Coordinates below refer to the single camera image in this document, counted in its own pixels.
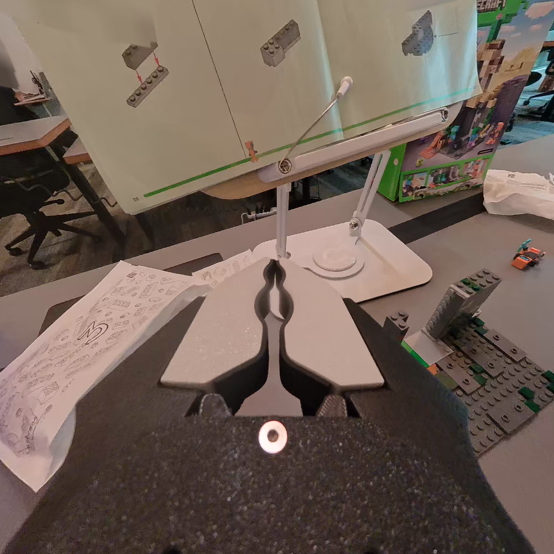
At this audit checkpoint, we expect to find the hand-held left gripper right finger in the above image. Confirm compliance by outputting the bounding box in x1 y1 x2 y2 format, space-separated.
276 259 386 415

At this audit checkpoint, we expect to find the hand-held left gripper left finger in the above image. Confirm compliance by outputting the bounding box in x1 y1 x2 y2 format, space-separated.
160 257 276 413

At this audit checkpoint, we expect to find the grey brick baseplate build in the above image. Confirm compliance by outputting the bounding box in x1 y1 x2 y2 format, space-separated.
384 268 554 456

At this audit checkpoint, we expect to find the grey desk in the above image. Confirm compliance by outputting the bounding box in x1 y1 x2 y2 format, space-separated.
0 134 554 554

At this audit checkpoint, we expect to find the wood-edged office desk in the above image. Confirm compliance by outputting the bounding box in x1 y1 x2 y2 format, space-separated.
0 115 126 247

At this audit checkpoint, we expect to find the white book stand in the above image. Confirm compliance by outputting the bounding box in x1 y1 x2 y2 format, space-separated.
201 76 449 304

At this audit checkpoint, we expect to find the large printed paper bag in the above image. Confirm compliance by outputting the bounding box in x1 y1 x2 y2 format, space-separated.
0 260 208 493

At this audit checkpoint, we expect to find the green toy set box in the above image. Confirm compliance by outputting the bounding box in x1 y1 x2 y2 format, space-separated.
377 0 552 203

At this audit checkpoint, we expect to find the orange teal brick figure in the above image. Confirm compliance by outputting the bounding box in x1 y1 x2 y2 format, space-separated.
511 237 547 272

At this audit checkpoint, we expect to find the brick instruction booklet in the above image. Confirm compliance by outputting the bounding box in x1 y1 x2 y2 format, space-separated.
17 0 484 216

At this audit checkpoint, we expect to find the black office chair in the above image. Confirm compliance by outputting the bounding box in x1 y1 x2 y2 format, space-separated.
0 171 103 270

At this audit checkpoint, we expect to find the crumpled white paper bag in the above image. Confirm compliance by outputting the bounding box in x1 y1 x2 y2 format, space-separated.
482 169 554 220

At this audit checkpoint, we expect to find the small wooden shelf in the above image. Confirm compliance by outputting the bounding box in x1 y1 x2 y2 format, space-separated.
13 69 53 107

